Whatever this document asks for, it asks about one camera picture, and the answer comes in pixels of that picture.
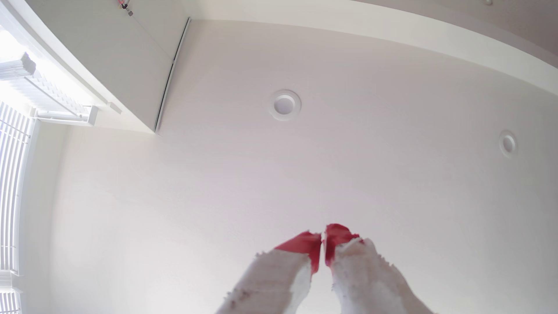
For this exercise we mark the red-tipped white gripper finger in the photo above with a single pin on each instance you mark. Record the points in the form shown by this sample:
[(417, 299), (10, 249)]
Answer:
[(366, 279), (279, 279)]

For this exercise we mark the white window blind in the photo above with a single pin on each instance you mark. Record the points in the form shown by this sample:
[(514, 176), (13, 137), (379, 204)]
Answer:
[(11, 187)]

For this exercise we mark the white door panel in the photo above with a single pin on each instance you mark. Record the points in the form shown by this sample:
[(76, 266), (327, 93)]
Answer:
[(109, 56)]

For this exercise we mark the white window blinds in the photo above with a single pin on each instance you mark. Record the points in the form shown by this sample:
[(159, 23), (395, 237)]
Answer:
[(48, 93)]

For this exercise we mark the round recessed ceiling light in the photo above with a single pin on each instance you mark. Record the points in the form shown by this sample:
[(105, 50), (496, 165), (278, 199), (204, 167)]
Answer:
[(508, 143), (284, 105)]

